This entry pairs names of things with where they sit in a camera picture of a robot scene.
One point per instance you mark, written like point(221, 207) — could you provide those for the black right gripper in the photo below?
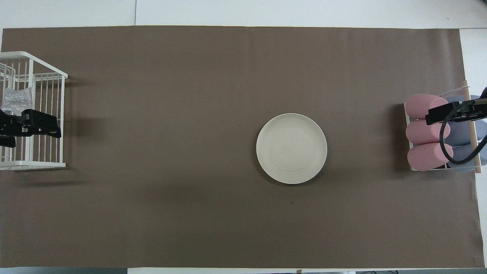
point(484, 93)

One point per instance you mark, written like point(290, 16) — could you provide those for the clear plastic wrapper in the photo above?
point(17, 99)

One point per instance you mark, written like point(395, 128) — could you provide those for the cream round plate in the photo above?
point(291, 149)

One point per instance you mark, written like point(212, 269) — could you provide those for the white cup holder rack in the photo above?
point(473, 144)

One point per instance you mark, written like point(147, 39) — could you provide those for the brown table mat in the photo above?
point(209, 209)

